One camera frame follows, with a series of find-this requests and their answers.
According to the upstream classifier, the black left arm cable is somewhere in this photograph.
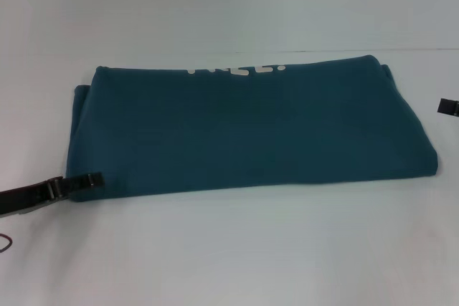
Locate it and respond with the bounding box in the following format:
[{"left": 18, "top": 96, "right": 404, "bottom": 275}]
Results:
[{"left": 0, "top": 233, "right": 15, "bottom": 254}]

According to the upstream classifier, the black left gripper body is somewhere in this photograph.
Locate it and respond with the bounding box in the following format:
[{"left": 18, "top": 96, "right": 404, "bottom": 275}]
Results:
[{"left": 0, "top": 175, "right": 65, "bottom": 219}]

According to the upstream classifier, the teal blue t-shirt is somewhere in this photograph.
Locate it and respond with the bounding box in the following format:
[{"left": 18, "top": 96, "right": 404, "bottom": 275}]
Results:
[{"left": 66, "top": 54, "right": 440, "bottom": 203}]

